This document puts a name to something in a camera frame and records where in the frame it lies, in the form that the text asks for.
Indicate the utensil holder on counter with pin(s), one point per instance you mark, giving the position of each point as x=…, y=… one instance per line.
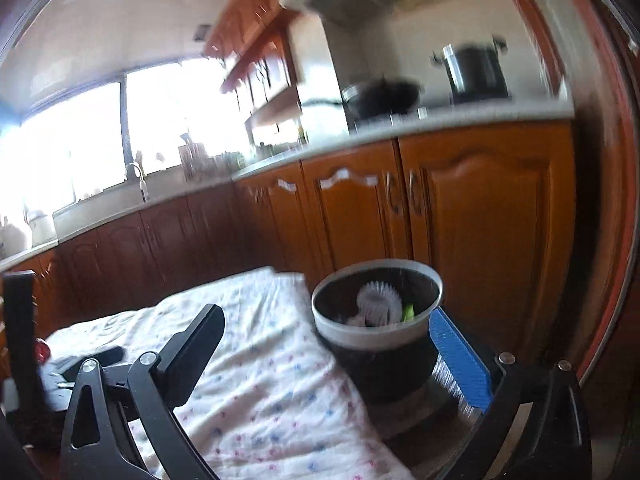
x=193, y=160

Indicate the brown upper wall cabinets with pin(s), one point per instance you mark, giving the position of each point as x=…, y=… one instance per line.
x=250, y=39

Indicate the white pot on counter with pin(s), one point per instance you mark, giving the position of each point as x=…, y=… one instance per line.
x=43, y=228

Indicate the black white trash bin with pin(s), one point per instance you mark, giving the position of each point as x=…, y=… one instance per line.
x=385, y=363

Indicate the brown lower kitchen cabinets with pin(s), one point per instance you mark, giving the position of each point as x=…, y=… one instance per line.
x=491, y=208

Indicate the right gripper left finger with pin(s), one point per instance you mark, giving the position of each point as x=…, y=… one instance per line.
x=158, y=383

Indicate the black stock pot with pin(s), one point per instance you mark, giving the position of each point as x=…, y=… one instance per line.
x=474, y=71

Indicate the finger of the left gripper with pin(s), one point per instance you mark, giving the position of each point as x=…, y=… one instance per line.
x=70, y=365

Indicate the floral white tablecloth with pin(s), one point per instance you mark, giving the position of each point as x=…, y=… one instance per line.
x=272, y=402

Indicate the black tracker camera box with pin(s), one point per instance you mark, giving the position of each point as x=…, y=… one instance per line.
x=19, y=319

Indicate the white foam fruit net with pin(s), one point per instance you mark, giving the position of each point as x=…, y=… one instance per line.
x=378, y=305

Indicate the kitchen window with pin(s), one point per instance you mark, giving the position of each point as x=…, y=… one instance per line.
x=103, y=135

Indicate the green snack bag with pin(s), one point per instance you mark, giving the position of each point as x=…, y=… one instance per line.
x=408, y=313

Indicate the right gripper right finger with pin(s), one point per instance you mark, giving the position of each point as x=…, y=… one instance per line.
x=555, y=442

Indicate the black wok pan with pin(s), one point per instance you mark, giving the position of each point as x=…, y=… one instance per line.
x=375, y=97

